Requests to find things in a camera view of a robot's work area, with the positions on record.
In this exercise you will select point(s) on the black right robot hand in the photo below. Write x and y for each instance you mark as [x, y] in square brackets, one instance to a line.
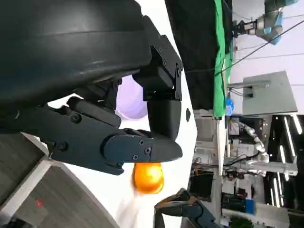
[187, 211]

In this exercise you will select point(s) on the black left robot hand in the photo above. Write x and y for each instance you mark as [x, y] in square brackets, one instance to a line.
[71, 47]

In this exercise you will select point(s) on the orange and white bread roll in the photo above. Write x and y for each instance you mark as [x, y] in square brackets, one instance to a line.
[148, 178]

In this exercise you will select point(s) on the black monitor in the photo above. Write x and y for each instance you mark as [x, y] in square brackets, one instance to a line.
[202, 185]

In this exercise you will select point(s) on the blue box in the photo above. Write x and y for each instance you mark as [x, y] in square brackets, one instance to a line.
[249, 206]

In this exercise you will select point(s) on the lilac plate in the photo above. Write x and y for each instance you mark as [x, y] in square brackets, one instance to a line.
[130, 102]

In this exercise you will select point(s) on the black table grommet hole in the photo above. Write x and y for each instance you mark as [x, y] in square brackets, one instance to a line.
[188, 114]

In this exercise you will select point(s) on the black backdrop cloth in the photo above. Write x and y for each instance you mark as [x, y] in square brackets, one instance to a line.
[194, 47]

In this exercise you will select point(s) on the grey metal cabinet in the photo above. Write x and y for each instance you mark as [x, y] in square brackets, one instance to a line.
[268, 95]

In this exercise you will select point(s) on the green cloth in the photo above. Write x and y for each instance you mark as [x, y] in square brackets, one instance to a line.
[221, 71]

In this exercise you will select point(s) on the white upright post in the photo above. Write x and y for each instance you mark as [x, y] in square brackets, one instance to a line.
[220, 154]

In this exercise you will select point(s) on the black frame with light strips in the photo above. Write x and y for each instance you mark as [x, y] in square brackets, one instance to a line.
[285, 154]

